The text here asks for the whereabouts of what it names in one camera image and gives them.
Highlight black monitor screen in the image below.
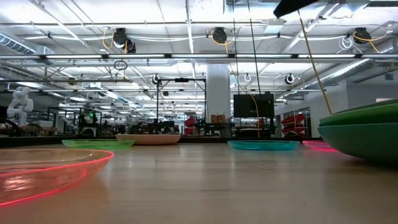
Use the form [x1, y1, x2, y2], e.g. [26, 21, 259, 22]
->
[233, 93, 275, 118]

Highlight red storage bins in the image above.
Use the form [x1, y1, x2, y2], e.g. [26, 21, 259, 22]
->
[281, 113, 307, 135]
[184, 116, 197, 136]

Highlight white square column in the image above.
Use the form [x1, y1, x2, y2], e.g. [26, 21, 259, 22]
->
[206, 63, 231, 125]

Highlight green stacked bowls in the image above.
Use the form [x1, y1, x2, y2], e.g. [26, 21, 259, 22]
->
[317, 123, 398, 164]

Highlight clear blue small plate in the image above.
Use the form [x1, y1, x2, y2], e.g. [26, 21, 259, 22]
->
[227, 140, 301, 152]

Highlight black gantry frame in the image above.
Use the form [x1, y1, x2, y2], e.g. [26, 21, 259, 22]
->
[155, 78, 208, 125]

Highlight clear pink small plate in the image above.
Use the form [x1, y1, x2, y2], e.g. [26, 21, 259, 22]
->
[302, 140, 340, 152]

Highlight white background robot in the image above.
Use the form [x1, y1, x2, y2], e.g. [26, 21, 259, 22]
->
[6, 86, 34, 127]

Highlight yellow hanging cable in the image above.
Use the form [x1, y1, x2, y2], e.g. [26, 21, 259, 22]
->
[297, 10, 333, 115]

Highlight dark green large plate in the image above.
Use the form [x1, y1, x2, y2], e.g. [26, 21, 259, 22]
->
[319, 103, 398, 128]

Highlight clear orange small plate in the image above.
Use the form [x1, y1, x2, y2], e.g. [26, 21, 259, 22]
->
[0, 148, 114, 208]

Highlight black hanging cable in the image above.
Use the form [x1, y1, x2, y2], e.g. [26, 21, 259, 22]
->
[247, 0, 262, 95]
[231, 0, 241, 95]

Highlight pink plastic plate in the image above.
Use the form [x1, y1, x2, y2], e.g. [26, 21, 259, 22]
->
[115, 133, 182, 146]

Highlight light green large plate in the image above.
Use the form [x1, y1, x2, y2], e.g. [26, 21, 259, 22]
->
[334, 98, 398, 115]

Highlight clear green small plate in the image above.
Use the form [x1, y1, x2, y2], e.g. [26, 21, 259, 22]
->
[61, 139, 136, 149]

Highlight long ceiling light bar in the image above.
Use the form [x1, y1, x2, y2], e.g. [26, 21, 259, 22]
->
[0, 53, 398, 60]

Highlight silver ventilation duct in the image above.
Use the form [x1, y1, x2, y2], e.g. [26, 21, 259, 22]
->
[0, 32, 55, 65]
[303, 46, 398, 90]

